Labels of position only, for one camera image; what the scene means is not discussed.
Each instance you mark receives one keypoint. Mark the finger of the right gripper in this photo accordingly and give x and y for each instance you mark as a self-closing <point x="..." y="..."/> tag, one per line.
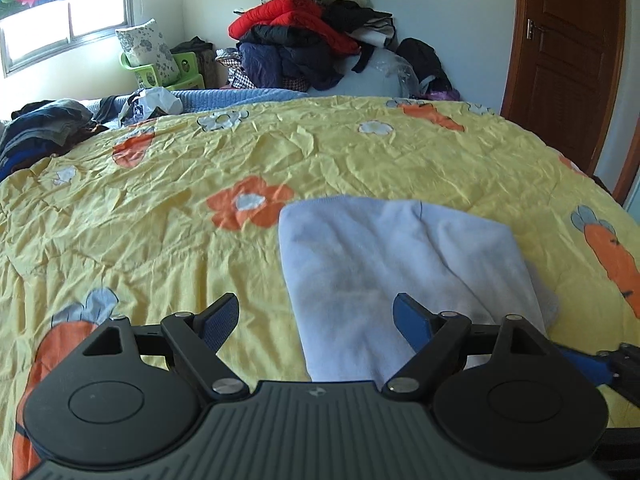
<point x="617" y="369"/>

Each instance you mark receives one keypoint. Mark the floral white pillow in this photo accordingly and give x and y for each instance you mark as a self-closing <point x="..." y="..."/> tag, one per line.
<point x="145" y="44"/>

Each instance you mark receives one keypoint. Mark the blue knit blanket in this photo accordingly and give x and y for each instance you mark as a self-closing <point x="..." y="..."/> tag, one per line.
<point x="195" y="101"/>

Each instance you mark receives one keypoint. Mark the yellow floral carrot quilt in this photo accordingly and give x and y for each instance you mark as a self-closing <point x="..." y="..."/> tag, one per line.
<point x="170" y="214"/>

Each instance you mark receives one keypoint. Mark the dark folded clothes pile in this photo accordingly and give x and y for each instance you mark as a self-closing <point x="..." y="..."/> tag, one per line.
<point x="52" y="129"/>

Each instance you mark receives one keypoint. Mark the black bag by wall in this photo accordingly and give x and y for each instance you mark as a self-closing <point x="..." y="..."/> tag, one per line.
<point x="426" y="65"/>

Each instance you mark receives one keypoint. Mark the window with metal frame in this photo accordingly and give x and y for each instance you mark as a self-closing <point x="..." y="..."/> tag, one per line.
<point x="35" y="35"/>

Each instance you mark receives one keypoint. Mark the large clothes pile red jacket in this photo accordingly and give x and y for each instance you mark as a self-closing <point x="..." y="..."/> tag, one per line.
<point x="296" y="44"/>

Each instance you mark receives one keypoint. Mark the green plastic chair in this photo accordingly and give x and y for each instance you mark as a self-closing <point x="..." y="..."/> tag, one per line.
<point x="185" y="76"/>

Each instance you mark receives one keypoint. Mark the lavender knit top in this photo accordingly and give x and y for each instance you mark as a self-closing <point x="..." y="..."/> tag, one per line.
<point x="345" y="259"/>

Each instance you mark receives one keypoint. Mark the crumpled white patterned garment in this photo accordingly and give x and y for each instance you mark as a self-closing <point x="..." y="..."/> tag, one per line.
<point x="147" y="104"/>

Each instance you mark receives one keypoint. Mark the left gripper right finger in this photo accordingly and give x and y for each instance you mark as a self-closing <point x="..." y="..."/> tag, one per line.
<point x="439" y="343"/>

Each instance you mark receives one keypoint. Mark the brown wooden door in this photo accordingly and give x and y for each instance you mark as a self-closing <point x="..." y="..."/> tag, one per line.
<point x="577" y="87"/>

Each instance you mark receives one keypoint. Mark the grey blue bedding bundle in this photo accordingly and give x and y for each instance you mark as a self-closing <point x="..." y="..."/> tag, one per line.
<point x="386" y="74"/>

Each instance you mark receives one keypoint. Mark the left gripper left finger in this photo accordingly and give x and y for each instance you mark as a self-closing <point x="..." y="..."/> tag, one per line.
<point x="195" y="339"/>

